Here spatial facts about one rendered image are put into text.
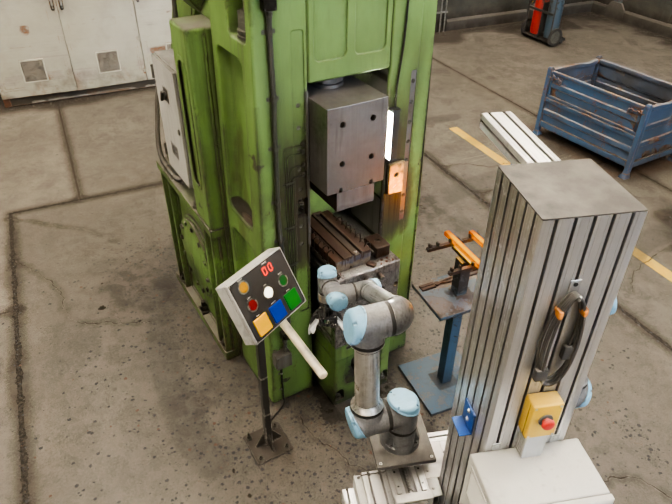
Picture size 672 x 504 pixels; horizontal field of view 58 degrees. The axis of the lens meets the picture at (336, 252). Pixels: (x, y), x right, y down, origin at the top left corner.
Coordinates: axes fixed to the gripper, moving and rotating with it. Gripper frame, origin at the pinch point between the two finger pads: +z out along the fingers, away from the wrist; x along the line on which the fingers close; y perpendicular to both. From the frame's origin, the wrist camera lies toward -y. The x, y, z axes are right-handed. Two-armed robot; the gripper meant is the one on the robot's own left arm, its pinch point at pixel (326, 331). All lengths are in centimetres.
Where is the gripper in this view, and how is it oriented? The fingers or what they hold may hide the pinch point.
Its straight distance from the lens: 258.9
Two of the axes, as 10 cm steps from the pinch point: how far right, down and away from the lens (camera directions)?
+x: 9.8, -0.9, 1.5
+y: 1.7, 5.8, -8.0
